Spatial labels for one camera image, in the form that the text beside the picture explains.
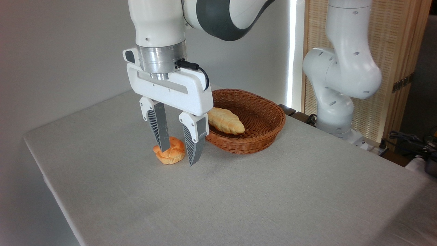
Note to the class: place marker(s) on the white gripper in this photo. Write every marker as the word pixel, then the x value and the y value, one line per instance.
pixel 181 92

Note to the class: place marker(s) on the long braided bread loaf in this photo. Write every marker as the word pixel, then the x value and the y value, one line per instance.
pixel 226 122

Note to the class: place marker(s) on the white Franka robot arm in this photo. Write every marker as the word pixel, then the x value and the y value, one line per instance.
pixel 341 68

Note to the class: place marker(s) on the round orange bread roll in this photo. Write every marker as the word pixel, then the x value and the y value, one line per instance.
pixel 174 155

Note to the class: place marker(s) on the brown wicker basket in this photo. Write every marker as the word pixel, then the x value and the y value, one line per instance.
pixel 261 136

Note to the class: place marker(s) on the grey tablecloth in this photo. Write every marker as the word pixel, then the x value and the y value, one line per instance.
pixel 239 198

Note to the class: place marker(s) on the dark wooden furniture corner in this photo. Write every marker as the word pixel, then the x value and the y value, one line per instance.
pixel 288 110

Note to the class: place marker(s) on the wooden slatted screen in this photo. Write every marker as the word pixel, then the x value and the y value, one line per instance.
pixel 392 34

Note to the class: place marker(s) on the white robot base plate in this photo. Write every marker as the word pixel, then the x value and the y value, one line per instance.
pixel 356 138

